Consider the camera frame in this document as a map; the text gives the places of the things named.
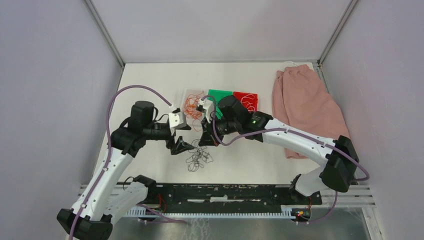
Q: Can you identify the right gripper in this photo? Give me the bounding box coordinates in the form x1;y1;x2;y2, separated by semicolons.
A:
199;112;240;147

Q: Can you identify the cable bundle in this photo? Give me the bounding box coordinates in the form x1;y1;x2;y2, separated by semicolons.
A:
185;139;215;173

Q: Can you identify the orange cable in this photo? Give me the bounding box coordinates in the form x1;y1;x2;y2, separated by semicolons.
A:
183;92;206;133

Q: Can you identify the white cable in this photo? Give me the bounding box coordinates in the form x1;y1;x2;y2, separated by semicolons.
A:
240;93;258;114

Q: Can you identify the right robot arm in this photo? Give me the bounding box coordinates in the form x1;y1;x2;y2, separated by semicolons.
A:
196;95;359;204

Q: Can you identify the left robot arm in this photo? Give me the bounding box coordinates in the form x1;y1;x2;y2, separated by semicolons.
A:
56;101;194;240

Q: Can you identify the clear plastic bin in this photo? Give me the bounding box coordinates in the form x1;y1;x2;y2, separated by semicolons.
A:
180;88;207;126

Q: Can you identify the green plastic bin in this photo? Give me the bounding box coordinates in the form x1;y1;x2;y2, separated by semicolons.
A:
207;89;233;119

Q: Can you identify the red plastic bin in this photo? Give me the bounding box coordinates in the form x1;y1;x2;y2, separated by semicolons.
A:
233;91;259;113

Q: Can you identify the pink cloth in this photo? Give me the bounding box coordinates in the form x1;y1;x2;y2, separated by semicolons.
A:
271;64;350;140

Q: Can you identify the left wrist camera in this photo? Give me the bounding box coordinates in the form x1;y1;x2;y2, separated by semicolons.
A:
167;104;192;135

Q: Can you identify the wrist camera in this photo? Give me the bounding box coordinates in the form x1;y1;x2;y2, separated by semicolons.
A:
195;98;216;123
167;104;192;135

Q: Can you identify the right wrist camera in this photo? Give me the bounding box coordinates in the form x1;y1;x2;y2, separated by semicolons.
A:
195;98;216;123

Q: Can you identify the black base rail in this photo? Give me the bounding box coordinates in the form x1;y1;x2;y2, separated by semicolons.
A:
141;183;323;214

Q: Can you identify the white toothed cable duct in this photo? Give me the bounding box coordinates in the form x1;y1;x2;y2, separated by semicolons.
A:
123;206;296;220

